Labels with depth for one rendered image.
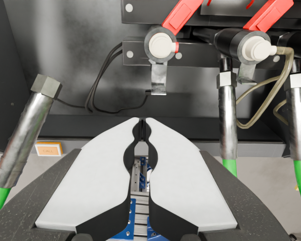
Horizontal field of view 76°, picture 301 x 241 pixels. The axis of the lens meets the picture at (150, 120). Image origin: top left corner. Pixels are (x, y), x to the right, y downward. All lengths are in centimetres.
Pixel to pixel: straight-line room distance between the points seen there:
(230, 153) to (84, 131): 35
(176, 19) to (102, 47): 31
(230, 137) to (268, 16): 12
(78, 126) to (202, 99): 32
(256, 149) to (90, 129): 39
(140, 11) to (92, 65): 22
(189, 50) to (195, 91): 20
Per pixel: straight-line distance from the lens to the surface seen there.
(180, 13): 20
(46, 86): 19
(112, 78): 50
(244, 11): 34
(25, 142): 19
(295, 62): 28
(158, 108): 52
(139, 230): 83
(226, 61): 24
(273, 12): 22
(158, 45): 16
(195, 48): 33
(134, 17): 32
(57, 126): 52
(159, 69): 18
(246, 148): 49
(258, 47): 18
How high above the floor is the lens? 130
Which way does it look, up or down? 62 degrees down
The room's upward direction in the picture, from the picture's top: 178 degrees clockwise
